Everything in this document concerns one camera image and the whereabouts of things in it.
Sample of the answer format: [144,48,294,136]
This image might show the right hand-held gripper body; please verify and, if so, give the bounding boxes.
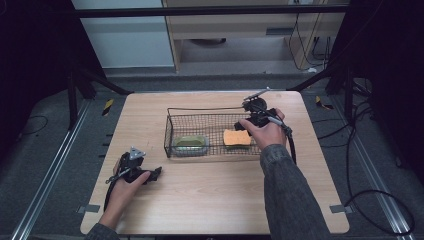
[240,87,278,130]

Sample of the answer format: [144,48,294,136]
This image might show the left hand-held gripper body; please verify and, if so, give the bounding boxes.
[114,145,148,184]

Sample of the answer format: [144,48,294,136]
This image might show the green and yellow sponge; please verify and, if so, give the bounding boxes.
[222,128,253,147]

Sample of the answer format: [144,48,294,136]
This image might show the black wire mesh basket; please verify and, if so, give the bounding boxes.
[163,106,275,159]

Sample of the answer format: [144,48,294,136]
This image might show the green and grey soap dish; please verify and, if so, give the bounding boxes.
[171,134,211,158]

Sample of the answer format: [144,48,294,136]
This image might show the person's right hand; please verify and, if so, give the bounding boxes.
[238,107,288,152]

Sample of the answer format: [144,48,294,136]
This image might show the person's left hand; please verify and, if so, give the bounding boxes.
[98,169,152,231]

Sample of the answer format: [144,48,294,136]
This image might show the yellow and black tape strip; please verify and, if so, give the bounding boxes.
[314,95,335,111]
[101,97,115,117]

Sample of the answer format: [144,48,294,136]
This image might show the grey tape piece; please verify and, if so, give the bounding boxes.
[76,204,101,215]
[329,204,354,215]

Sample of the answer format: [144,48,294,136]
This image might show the light wooden desk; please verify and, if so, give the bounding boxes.
[161,0,350,73]

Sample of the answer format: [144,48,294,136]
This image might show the black metal stand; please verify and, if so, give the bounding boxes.
[286,63,356,122]
[65,63,135,132]

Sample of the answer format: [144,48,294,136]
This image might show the white cabinet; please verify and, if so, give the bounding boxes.
[71,0,176,70]

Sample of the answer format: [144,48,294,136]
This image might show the black curtain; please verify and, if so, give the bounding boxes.
[0,0,107,168]
[328,0,424,188]

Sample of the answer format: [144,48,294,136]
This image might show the left hand-held gripper cable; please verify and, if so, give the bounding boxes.
[103,167,132,213]

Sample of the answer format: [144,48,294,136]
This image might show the hand-held gripper cable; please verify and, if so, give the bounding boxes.
[262,112,298,166]
[103,167,132,213]

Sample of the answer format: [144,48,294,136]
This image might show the right hand-held gripper cable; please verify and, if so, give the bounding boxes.
[262,112,298,166]

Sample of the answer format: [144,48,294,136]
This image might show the black hanging desk cables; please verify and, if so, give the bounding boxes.
[287,0,334,72]

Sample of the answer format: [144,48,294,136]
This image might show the aluminium floor rail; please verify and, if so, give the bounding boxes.
[9,99,92,240]
[333,96,418,240]

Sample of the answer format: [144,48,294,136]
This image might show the thin black floor cable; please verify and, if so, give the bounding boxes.
[20,114,50,136]

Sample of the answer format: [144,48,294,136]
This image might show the long black looped floor cable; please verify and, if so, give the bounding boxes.
[342,99,418,236]

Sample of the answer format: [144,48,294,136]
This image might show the black horizontal frame bar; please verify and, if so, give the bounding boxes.
[74,4,350,19]

